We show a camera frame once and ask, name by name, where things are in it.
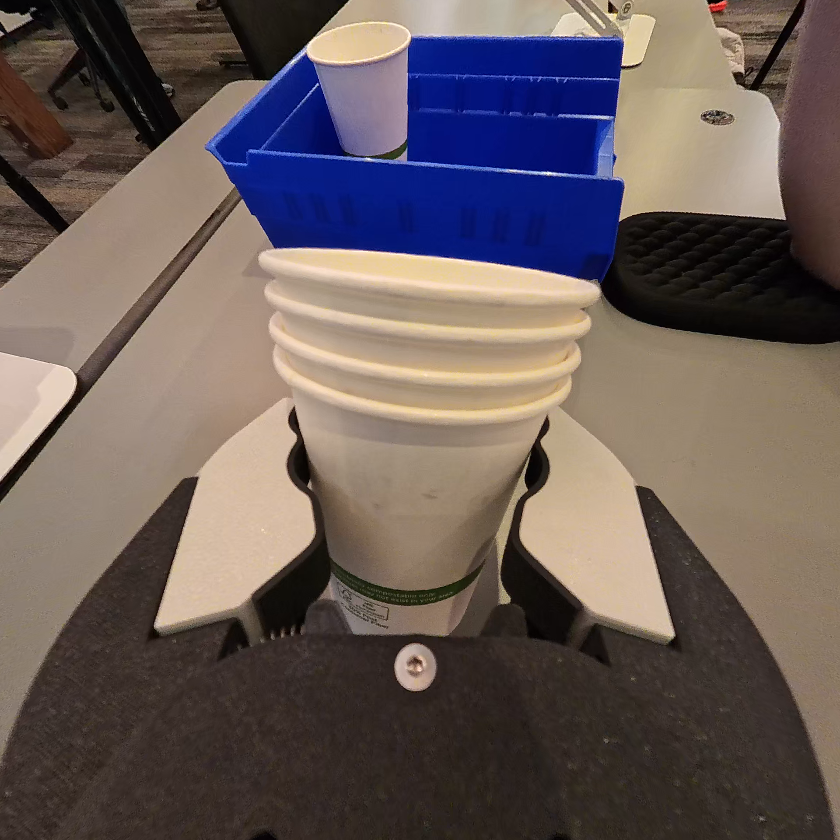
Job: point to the white square base plate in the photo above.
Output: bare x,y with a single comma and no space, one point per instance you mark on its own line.
26,407

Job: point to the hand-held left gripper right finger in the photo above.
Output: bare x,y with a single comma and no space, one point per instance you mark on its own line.
590,538

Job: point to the person's right forearm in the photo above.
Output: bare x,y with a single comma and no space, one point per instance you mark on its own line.
814,131

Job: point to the white crumpled cloth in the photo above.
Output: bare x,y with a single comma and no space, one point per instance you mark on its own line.
732,52

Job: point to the wooden furniture leg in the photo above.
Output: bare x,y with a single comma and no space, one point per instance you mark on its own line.
33,111

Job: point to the black metal furniture frame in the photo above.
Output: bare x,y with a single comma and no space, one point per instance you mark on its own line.
33,193

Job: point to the white metal stand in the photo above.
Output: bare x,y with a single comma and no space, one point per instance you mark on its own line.
633,39

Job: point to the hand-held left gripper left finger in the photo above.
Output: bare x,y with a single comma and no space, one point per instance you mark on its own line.
243,525

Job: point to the round metal table bolt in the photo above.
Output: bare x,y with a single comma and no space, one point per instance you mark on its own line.
717,117

